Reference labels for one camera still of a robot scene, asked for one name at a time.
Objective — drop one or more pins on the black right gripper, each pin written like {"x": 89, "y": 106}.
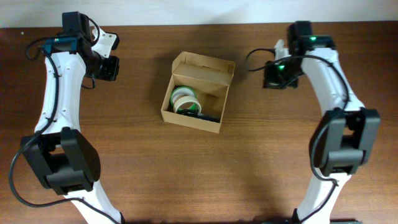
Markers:
{"x": 277, "y": 79}

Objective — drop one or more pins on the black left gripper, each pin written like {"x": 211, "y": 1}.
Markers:
{"x": 111, "y": 68}

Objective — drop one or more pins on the brown cardboard box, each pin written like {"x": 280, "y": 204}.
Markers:
{"x": 210, "y": 78}

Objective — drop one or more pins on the beige masking tape roll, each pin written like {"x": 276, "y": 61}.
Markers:
{"x": 187, "y": 100}

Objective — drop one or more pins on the black permanent marker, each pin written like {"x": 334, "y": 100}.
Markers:
{"x": 196, "y": 114}

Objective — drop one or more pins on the green tape roll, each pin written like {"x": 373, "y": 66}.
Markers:
{"x": 182, "y": 91}

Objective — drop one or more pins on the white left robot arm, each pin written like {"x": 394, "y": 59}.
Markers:
{"x": 61, "y": 158}

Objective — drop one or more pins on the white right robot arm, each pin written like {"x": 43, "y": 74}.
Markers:
{"x": 344, "y": 138}

